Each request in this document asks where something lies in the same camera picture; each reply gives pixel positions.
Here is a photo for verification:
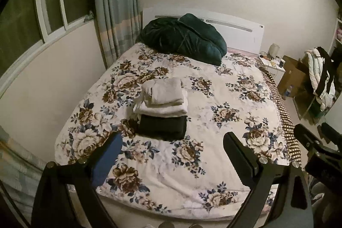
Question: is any floral blanket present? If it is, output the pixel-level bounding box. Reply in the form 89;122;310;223
55;42;302;214

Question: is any brown checkered bed sheet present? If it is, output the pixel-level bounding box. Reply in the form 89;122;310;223
260;69;303;168

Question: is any white wall shelf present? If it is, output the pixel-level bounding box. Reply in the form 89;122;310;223
330;17;342;57

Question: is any white window frame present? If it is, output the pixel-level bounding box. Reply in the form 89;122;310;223
0;0;94;96

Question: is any white nightstand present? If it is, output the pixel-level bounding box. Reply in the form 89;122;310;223
258;54;286;87

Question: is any cardboard box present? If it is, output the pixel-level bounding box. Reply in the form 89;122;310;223
276;55;312;99

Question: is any plastic water bottle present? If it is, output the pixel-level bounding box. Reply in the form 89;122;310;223
283;85;294;100

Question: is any chair with draped clothes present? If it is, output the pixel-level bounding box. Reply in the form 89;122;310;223
302;46;337;119

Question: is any beige garment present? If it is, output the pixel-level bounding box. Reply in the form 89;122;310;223
141;77;188;106

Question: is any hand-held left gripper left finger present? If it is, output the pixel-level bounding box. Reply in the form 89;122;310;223
31;131;124;228

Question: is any pale patterned curtain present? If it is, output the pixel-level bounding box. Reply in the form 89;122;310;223
0;125;55;218

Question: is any black folded garment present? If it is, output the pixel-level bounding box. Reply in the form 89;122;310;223
136;114;187;141

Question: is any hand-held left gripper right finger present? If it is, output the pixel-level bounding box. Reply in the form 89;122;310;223
223;131;313;228

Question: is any striped grey-green curtain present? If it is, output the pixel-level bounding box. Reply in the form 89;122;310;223
92;0;142;68

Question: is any pink bed sheet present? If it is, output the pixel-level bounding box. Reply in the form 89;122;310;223
226;46;261;57

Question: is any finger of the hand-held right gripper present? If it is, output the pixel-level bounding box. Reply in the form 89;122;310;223
321;122;342;143
293;124;325;150

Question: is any white headboard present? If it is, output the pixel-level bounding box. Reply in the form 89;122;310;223
142;5;265;55

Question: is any white table lamp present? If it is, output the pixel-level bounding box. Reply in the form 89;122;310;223
268;43;280;59

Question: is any white folded garment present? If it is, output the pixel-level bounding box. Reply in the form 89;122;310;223
133;94;189;118

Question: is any dark green quilt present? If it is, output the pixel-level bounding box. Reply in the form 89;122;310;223
136;13;227;66

